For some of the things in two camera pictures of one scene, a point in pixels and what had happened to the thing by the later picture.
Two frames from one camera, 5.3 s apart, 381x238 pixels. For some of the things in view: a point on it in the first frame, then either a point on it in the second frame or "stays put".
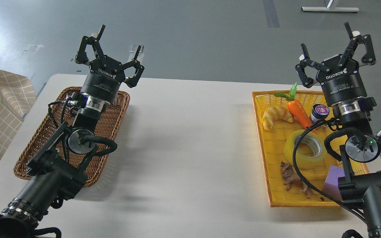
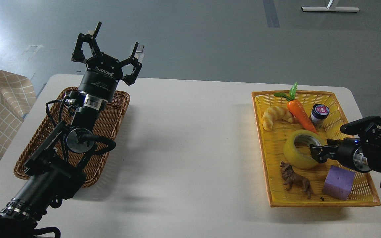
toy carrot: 295,109 stays put
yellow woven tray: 292,126 stays put
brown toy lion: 288,175 stays put
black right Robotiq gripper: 343,83 -> 341,150
